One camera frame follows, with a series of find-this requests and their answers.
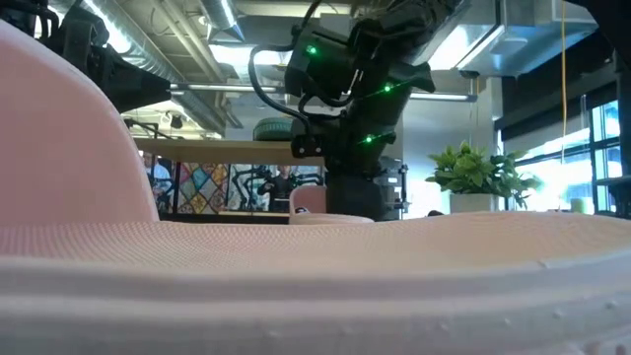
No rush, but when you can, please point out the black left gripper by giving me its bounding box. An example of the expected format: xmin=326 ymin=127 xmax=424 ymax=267
xmin=58 ymin=4 xmax=172 ymax=114

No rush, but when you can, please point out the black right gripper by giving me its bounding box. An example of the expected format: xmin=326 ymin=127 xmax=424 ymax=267
xmin=324 ymin=105 xmax=398 ymax=221

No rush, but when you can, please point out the pink slide sandal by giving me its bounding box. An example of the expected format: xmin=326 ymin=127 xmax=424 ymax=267
xmin=0 ymin=19 xmax=631 ymax=355
xmin=288 ymin=184 xmax=376 ymax=226

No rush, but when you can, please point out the green slide sandal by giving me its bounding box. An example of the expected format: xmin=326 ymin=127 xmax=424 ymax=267
xmin=252 ymin=116 xmax=295 ymax=142

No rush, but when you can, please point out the wooden shelf with black legs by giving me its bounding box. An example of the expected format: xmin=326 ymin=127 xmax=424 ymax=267
xmin=131 ymin=137 xmax=327 ymax=224

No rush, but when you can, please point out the black equipment cart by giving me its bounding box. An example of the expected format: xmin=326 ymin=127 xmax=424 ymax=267
xmin=379 ymin=157 xmax=411 ymax=221

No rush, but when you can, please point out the person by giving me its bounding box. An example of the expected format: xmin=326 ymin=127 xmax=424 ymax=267
xmin=257 ymin=165 xmax=298 ymax=214
xmin=141 ymin=151 xmax=173 ymax=214

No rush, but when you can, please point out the long ceiling light tube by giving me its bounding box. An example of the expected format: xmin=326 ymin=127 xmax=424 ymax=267
xmin=170 ymin=82 xmax=478 ymax=104

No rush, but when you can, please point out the green potted plant white pot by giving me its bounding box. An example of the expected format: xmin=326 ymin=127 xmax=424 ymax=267
xmin=426 ymin=141 xmax=543 ymax=215

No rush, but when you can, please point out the colourful patterned panel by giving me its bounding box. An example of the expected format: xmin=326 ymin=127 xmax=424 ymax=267
xmin=176 ymin=162 xmax=231 ymax=215

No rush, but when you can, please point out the black aluminium rig frame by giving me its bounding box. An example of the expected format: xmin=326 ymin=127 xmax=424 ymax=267
xmin=162 ymin=211 xmax=292 ymax=226

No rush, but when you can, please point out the rectangular metal ventilation duct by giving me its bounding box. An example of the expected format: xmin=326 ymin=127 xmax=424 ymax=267
xmin=427 ymin=0 xmax=598 ymax=79

